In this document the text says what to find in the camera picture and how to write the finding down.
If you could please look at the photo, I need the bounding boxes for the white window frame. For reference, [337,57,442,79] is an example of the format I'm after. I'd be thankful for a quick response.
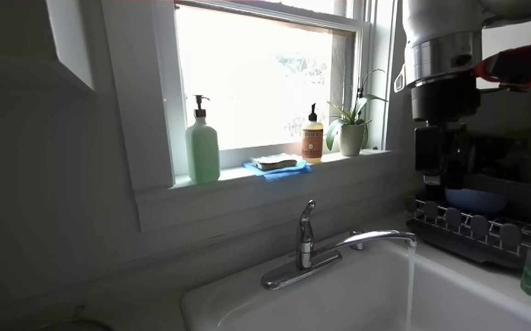
[95,0,413,233]

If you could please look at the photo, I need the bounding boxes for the orange soap pump bottle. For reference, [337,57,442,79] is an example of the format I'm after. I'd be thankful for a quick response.
[299,101,325,165]

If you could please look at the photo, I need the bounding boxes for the beige sponge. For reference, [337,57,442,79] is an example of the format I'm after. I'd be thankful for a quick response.
[249,152,299,173]

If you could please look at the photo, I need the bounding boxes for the potted plant in white pot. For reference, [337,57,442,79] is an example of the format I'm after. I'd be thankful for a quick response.
[325,86,389,158]

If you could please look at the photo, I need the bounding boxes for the chrome faucet lever handle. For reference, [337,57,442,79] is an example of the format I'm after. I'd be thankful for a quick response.
[295,197,319,248]

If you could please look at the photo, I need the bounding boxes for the green soap pump bottle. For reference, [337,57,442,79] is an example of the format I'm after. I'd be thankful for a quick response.
[183,94,222,187]

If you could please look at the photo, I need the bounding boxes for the blue bowl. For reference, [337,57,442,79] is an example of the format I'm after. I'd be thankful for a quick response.
[442,186,510,217]

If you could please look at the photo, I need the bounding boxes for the black dish rack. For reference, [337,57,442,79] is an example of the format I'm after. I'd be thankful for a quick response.
[405,193,531,272]

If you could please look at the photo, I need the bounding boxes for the blue sponge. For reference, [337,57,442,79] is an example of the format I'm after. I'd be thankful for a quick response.
[242,156,312,182]

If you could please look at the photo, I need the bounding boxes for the white wall cabinet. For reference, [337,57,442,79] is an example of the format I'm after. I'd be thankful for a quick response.
[42,0,97,92]

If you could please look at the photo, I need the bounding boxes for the chrome faucet with spout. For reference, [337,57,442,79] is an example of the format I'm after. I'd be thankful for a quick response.
[258,228,418,292]

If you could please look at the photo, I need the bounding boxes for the white kitchen sink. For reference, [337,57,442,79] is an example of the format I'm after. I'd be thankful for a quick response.
[179,235,531,331]

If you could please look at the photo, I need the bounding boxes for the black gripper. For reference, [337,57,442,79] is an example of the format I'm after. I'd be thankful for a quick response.
[409,77,483,187]

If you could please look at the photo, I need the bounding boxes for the red strap at wrist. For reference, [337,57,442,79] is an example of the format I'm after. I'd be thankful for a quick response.
[472,42,531,88]

